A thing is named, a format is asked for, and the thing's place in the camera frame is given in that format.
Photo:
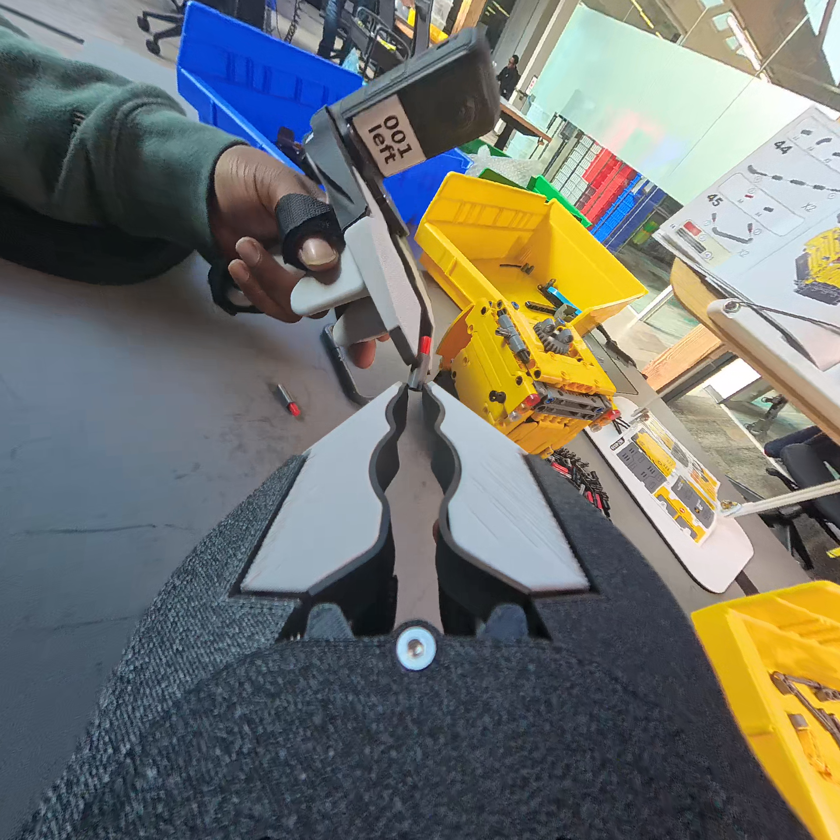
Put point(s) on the lego instruction booklet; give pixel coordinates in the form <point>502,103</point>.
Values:
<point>754,216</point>

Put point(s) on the person's left forearm green sleeve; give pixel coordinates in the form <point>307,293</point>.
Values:
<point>98,131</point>

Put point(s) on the green plastic bin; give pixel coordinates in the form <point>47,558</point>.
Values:
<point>558,197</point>

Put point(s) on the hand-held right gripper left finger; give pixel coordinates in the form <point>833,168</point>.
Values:
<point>328,518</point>

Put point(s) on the yellow sticker sheet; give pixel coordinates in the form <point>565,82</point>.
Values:
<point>669,472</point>

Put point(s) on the black lego axle with connector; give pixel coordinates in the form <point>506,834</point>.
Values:
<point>518,267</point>

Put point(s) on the red and blue drawer cabinet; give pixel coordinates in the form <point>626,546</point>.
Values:
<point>610,190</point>

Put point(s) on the blue and black lego piece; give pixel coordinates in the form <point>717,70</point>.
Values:
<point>559,295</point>

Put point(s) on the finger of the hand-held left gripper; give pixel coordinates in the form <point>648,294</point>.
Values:
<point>387,275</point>

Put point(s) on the black lego beam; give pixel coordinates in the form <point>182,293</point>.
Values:
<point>539,307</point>

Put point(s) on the yellow plastic bin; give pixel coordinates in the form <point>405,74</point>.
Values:
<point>472,223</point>
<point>735,656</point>

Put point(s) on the yellow lego vehicle model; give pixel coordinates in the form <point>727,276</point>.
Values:
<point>512,374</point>

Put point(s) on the black office chair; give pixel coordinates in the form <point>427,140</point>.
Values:
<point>807,472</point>
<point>161,26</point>

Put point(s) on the pile of red black pins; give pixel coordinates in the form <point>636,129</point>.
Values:
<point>581,482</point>

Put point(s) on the wooden desk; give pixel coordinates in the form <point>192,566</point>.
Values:
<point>525,121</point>

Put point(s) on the blue plastic bin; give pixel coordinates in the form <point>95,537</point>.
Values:
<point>262,72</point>

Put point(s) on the white and wooden book stand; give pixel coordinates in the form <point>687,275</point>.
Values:
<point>722,558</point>

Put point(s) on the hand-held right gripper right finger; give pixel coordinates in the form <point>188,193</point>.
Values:
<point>508,518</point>

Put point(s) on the clear bubble wrap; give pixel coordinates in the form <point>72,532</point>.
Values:
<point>508,167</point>

